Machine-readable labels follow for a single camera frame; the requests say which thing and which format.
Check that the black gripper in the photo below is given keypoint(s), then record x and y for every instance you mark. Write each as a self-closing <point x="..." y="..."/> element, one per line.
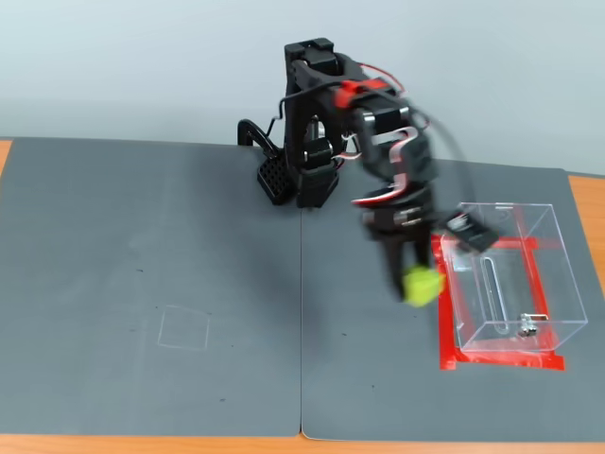
<point x="396" y="235"/>

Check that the red floor tape strip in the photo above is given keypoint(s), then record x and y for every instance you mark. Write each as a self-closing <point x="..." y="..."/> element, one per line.
<point x="513" y="243"/>
<point x="539" y="288"/>
<point x="446" y="331"/>
<point x="510" y="361"/>

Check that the green lego block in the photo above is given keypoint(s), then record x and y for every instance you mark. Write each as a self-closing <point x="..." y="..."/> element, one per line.
<point x="420" y="286"/>

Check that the small metal latch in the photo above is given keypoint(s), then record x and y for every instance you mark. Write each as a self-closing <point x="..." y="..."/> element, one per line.
<point x="528" y="326"/>

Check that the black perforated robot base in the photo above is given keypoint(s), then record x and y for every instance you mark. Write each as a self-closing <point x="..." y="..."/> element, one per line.
<point x="274" y="182"/>

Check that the red tape on arm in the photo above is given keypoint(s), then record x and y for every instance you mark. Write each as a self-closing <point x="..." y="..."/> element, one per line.
<point x="364" y="87"/>

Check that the transparent acrylic box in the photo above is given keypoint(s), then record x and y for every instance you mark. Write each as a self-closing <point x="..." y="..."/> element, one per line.
<point x="543" y="284"/>

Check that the grey rubber mat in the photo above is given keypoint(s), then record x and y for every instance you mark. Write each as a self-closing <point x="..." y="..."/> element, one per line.
<point x="359" y="354"/>
<point x="142" y="236"/>

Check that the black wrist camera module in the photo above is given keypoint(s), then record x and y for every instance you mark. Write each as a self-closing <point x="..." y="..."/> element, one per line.
<point x="472" y="232"/>

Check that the black table clamp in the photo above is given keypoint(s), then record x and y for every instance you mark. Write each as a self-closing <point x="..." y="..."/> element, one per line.
<point x="250" y="130"/>

